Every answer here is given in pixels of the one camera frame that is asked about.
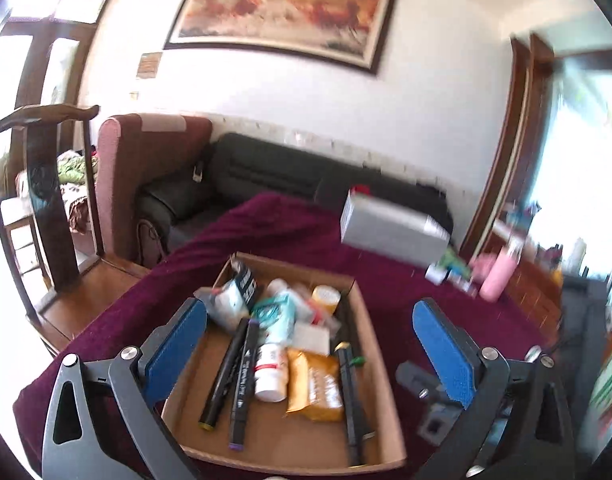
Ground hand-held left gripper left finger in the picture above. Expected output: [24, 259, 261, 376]
[41, 297, 209, 480]

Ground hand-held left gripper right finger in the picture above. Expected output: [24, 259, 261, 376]
[411, 297, 577, 480]

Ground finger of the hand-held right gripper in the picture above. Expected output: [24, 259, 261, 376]
[395, 360, 462, 446]

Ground black marker yellow cap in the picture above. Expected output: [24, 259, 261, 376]
[198, 317, 251, 432]

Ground white tissue packet red mark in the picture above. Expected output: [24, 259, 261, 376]
[193, 280, 250, 335]

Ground black marker grey cap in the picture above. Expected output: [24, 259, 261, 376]
[334, 342, 377, 467]

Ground black marker purple cap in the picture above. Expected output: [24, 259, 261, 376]
[228, 319, 263, 452]

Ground white bottle red label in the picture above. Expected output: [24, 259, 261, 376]
[252, 342, 290, 404]

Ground black tissue packet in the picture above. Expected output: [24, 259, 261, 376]
[230, 260, 259, 313]

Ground yellow packet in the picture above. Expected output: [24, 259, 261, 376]
[285, 349, 346, 423]

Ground teal tissue packet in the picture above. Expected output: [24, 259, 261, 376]
[251, 291, 314, 348]

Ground white plug adapter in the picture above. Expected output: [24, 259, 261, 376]
[290, 322, 333, 356]

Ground plain white bottle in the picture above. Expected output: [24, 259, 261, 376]
[265, 278, 293, 301]

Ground clear packet red contents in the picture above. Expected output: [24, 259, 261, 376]
[306, 300, 337, 328]

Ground cardboard box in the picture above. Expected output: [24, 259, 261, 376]
[161, 251, 408, 476]

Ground yellow capped bottle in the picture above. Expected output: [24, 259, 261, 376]
[312, 284, 343, 313]

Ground wooden cabinet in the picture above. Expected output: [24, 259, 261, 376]
[491, 220, 567, 341]

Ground pink tumbler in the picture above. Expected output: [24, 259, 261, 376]
[478, 242, 523, 303]

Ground green cloth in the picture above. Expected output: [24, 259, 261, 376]
[438, 250, 469, 278]

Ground grey box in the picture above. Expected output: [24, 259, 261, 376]
[340, 191, 452, 267]

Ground maroon tablecloth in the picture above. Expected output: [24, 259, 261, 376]
[13, 192, 562, 480]

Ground maroon armchair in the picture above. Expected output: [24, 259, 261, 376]
[96, 114, 213, 266]

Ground dark wooden chair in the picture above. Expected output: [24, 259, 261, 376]
[0, 104, 152, 356]

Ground black sofa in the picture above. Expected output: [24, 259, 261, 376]
[136, 132, 454, 268]

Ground pile of clothes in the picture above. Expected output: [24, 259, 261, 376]
[16, 152, 99, 233]

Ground wooden framed glass door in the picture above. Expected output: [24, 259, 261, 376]
[0, 0, 118, 241]

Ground wooden door frame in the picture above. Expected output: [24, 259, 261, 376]
[458, 34, 557, 261]

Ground small wall notice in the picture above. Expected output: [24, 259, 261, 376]
[136, 51, 163, 80]

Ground framed wall painting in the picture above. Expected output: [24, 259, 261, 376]
[163, 0, 399, 77]

